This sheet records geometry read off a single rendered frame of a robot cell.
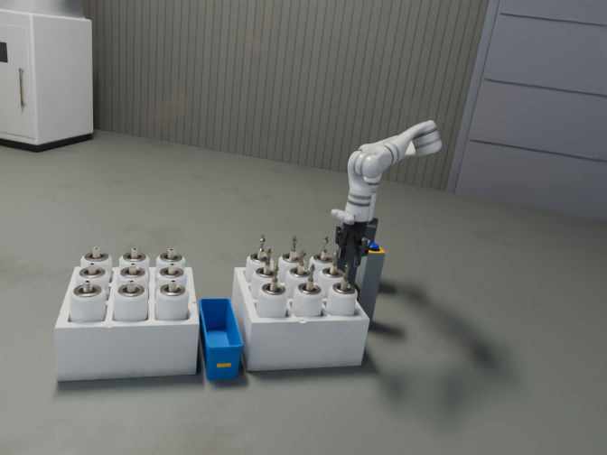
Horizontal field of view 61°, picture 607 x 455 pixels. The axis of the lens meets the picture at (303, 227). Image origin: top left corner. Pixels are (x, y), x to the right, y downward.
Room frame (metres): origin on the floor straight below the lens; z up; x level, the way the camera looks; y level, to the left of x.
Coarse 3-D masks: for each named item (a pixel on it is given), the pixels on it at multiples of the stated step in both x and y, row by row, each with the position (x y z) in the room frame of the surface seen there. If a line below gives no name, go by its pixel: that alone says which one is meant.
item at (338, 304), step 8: (328, 296) 1.52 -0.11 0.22; (336, 296) 1.48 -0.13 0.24; (344, 296) 1.48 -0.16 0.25; (352, 296) 1.49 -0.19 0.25; (328, 304) 1.51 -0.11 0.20; (336, 304) 1.48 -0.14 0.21; (344, 304) 1.48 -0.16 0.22; (352, 304) 1.49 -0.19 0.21; (336, 312) 1.48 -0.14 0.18; (344, 312) 1.48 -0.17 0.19; (352, 312) 1.50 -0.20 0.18
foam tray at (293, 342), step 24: (240, 288) 1.58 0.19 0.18; (240, 312) 1.54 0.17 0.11; (288, 312) 1.45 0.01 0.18; (360, 312) 1.51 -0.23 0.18; (264, 336) 1.37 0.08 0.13; (288, 336) 1.40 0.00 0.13; (312, 336) 1.42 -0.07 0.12; (336, 336) 1.44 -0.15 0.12; (360, 336) 1.47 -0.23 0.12; (264, 360) 1.38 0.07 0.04; (288, 360) 1.40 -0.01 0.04; (312, 360) 1.42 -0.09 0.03; (336, 360) 1.45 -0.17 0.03; (360, 360) 1.47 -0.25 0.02
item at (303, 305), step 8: (296, 288) 1.49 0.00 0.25; (296, 296) 1.46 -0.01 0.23; (304, 296) 1.45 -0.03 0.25; (312, 296) 1.45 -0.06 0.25; (320, 296) 1.46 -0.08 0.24; (296, 304) 1.46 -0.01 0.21; (304, 304) 1.44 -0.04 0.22; (312, 304) 1.45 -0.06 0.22; (320, 304) 1.47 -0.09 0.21; (296, 312) 1.46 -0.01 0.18; (304, 312) 1.44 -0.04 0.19; (312, 312) 1.45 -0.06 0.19; (320, 312) 1.48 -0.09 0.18
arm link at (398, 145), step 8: (416, 128) 1.69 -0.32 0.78; (424, 128) 1.71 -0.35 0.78; (432, 128) 1.72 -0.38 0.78; (400, 136) 1.65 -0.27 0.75; (408, 136) 1.65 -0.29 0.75; (416, 136) 1.72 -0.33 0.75; (384, 144) 1.59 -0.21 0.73; (392, 144) 1.59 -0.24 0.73; (400, 144) 1.61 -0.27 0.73; (408, 144) 1.64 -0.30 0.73; (392, 152) 1.57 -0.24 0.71; (400, 152) 1.59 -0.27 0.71
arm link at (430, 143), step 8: (424, 136) 1.71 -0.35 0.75; (432, 136) 1.71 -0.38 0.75; (416, 144) 1.72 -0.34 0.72; (424, 144) 1.71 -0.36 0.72; (432, 144) 1.70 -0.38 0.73; (440, 144) 1.72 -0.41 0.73; (408, 152) 1.80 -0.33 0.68; (416, 152) 1.73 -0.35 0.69; (424, 152) 1.71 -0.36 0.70; (432, 152) 1.70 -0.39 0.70
